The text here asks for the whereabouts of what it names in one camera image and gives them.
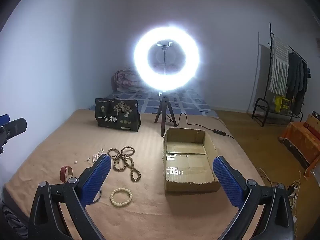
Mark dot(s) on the white power strip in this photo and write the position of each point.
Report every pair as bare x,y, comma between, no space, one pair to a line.
292,188

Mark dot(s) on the yellow box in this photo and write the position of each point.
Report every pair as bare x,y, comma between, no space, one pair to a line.
282,103

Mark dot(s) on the wooden board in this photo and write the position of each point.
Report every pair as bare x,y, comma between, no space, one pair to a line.
313,121

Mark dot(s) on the rolled floral quilt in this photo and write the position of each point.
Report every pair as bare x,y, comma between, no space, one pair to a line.
123,78

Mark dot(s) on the phone clamp holder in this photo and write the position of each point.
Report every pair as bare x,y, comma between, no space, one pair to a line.
164,44

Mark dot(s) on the black snack bag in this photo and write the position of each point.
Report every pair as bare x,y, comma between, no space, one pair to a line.
117,115

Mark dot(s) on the blue bangle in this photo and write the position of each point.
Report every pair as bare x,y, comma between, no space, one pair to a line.
100,195

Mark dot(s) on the dark hanging clothes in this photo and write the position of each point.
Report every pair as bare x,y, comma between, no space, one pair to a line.
296,80

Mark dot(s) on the orange cloth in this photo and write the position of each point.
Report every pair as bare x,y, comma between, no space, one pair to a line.
300,137

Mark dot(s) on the blue patterned bedsheet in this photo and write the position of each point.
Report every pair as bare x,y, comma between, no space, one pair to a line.
190,105

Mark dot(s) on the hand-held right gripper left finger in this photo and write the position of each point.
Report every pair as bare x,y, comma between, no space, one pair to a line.
96,180

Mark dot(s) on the cardboard box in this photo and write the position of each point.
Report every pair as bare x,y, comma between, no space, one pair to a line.
190,165

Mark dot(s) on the white striped cloth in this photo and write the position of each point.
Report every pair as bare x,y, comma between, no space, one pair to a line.
278,65

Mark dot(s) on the black clothes rack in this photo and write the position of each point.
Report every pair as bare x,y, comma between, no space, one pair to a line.
258,102

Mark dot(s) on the black tripod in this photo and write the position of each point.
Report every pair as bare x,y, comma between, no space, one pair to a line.
162,107

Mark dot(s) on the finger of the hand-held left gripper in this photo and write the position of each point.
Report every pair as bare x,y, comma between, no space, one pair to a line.
16,127
4,118

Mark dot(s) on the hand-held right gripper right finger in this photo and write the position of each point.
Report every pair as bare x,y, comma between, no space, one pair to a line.
228,180

